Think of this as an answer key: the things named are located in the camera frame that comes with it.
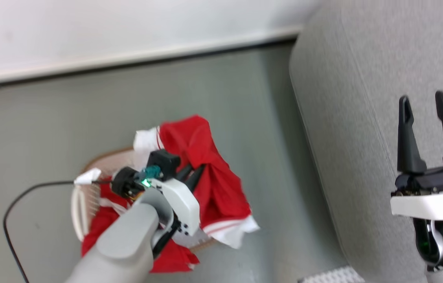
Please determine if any white ribbed panel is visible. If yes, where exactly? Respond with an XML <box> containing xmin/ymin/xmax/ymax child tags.
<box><xmin>298</xmin><ymin>266</ymin><xmax>366</xmax><ymax>283</ymax></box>

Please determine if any teal cable connector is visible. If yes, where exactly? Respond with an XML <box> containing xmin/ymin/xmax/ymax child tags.
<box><xmin>138</xmin><ymin>165</ymin><xmax>163</xmax><ymax>187</ymax></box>

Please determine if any white cable tag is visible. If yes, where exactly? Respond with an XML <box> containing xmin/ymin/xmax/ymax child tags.
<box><xmin>74</xmin><ymin>168</ymin><xmax>102</xmax><ymax>186</ymax></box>

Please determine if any red white-trimmed garment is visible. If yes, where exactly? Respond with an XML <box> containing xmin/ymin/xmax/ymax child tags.
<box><xmin>81</xmin><ymin>115</ymin><xmax>260</xmax><ymax>274</ymax></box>

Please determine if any white laundry basket brown rim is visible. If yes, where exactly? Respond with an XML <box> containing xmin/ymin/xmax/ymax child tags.
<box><xmin>71</xmin><ymin>147</ymin><xmax>219</xmax><ymax>252</ymax></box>

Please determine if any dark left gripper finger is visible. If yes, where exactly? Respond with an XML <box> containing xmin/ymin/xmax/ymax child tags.
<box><xmin>176</xmin><ymin>165</ymin><xmax>193</xmax><ymax>184</ymax></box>
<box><xmin>186</xmin><ymin>164</ymin><xmax>206</xmax><ymax>193</ymax></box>

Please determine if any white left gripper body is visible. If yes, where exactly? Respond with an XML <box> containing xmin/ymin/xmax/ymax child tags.
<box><xmin>110</xmin><ymin>167</ymin><xmax>201</xmax><ymax>237</ymax></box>

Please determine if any grey fabric sofa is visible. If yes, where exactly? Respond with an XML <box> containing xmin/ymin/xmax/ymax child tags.
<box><xmin>289</xmin><ymin>0</ymin><xmax>443</xmax><ymax>283</ymax></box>

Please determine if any white black baseboard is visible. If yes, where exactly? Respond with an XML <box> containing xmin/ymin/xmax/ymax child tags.
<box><xmin>0</xmin><ymin>25</ymin><xmax>303</xmax><ymax>89</ymax></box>

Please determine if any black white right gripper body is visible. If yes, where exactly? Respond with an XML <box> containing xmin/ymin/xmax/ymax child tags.
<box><xmin>390</xmin><ymin>164</ymin><xmax>443</xmax><ymax>221</ymax></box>

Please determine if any thin black cable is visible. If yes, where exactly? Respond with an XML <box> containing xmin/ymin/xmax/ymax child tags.
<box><xmin>3</xmin><ymin>180</ymin><xmax>114</xmax><ymax>283</ymax></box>

